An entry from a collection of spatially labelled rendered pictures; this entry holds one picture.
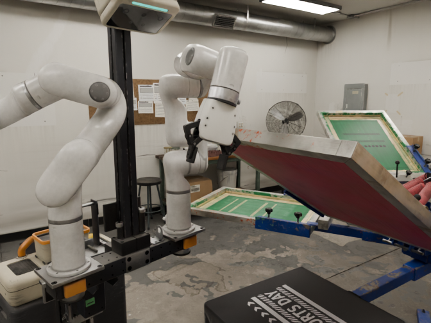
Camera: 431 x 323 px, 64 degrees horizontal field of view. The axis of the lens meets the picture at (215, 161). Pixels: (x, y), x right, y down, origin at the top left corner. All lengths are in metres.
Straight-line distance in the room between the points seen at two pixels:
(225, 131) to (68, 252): 0.59
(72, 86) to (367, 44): 5.69
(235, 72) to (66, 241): 0.67
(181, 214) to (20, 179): 3.44
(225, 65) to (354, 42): 5.68
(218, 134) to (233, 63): 0.17
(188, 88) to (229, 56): 0.42
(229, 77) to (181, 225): 0.69
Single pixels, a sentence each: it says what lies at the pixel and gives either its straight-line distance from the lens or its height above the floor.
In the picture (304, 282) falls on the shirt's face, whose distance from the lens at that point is 1.43.
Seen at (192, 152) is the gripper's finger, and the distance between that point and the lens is 0.81.
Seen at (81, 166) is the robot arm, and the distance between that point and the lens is 0.96.
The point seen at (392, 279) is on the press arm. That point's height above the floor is 0.92.
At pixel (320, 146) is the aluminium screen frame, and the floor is 1.54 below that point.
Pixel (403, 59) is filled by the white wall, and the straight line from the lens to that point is 5.97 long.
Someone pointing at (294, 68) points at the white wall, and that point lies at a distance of 6.48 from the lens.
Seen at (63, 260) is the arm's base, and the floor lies 1.18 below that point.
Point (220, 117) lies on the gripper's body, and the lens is 0.83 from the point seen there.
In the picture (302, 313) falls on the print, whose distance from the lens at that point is 1.26.
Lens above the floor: 1.64
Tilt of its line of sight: 10 degrees down
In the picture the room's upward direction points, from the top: straight up
